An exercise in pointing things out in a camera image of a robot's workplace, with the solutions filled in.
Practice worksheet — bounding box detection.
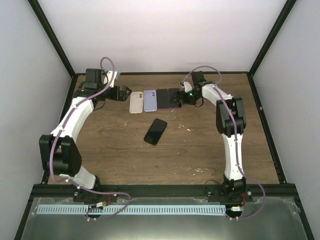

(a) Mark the black phone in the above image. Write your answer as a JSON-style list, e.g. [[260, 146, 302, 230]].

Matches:
[[156, 89, 170, 110], [143, 118, 167, 146]]

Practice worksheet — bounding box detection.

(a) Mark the lilac phone case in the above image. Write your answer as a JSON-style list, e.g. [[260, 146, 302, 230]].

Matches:
[[143, 90, 158, 112]]

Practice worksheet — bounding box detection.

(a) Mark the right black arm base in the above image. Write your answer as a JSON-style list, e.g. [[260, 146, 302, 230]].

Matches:
[[204, 175, 251, 203]]

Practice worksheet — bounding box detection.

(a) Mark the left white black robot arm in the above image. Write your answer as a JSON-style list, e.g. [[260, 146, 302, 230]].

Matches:
[[39, 68, 132, 202]]

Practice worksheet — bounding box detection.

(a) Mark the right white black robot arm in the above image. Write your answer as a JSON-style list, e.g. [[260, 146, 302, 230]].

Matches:
[[169, 70, 247, 202]]

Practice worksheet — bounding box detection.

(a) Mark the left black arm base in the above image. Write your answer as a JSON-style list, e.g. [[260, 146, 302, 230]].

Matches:
[[72, 184, 119, 204]]

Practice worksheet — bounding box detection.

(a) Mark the light blue slotted strip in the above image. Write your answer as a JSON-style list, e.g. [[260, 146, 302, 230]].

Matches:
[[36, 204, 226, 216]]

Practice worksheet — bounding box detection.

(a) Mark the clear plastic sheet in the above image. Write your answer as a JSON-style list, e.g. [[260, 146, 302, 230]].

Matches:
[[22, 197, 307, 240]]

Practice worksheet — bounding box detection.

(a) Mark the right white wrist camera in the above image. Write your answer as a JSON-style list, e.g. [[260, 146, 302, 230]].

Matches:
[[180, 80, 193, 93]]

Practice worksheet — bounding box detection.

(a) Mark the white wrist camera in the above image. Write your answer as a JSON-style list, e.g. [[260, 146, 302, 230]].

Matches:
[[103, 70, 121, 88], [180, 80, 193, 93]]

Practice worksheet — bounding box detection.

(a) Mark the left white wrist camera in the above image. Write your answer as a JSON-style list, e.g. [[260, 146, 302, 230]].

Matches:
[[103, 70, 121, 88]]

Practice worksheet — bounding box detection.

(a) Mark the black front frame rail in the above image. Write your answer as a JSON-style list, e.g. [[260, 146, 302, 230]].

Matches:
[[30, 183, 298, 203]]

